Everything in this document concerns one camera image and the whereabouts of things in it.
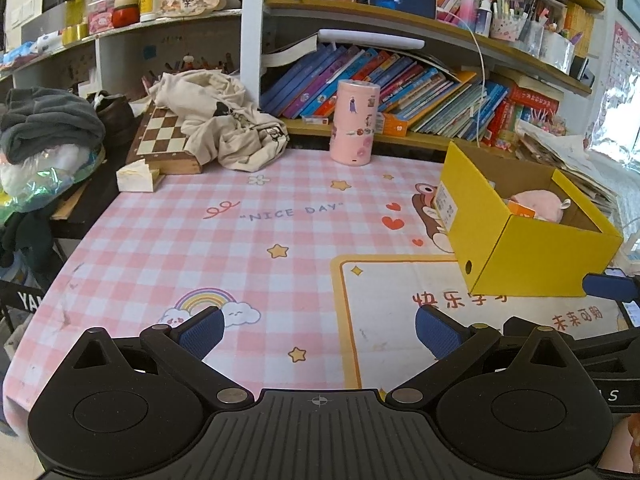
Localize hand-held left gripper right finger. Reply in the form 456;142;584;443
387;305;577;407

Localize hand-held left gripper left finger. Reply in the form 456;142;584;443
72;305;254;409

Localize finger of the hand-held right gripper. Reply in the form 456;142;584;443
582;272;640;302
502;316;640;361

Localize yellow cardboard box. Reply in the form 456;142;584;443
432;141;625;298

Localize pink plush paw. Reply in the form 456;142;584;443
507;189;572;223

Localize orange and white carton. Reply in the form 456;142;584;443
502;197;538;220

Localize silver foil container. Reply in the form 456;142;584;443
540;30;576;73

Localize pink checked table mat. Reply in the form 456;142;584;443
2;147;640;426

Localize stack of loose papers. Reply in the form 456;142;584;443
515;120;621;216

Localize cream wedge paper box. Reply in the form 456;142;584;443
116;158;162;193

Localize black case white lettering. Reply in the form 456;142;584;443
0;275;51;341

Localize red boxed books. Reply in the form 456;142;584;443
492;85;568;153

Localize wooden chessboard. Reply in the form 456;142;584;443
125;100;203;175

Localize dark green cloth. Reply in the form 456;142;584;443
0;207;61;271

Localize beige printed cloth bag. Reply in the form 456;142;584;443
148;69;290;173

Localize small orange box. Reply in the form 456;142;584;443
381;111;410;138

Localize pink sticker-covered cylinder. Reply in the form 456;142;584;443
328;79;382;166

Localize iridescent plastic wrap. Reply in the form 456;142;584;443
0;142;108;221

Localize dark brown bag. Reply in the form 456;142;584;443
87;91;138;148

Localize row of children's books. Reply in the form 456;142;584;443
260;45;511;143

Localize grey folded blanket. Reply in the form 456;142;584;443
0;86;107;165

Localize white pen cup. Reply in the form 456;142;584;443
490;0;546;43

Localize thick paperback book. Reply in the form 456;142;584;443
261;32;320;68

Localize white and wood bookshelf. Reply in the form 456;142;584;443
0;0;608;161

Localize pink and white spray bottle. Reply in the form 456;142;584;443
459;0;482;31

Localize red round doll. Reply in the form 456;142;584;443
111;0;140;28

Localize wall poster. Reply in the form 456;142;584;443
607;20;640;111

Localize white cable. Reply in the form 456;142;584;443
435;7;488;148

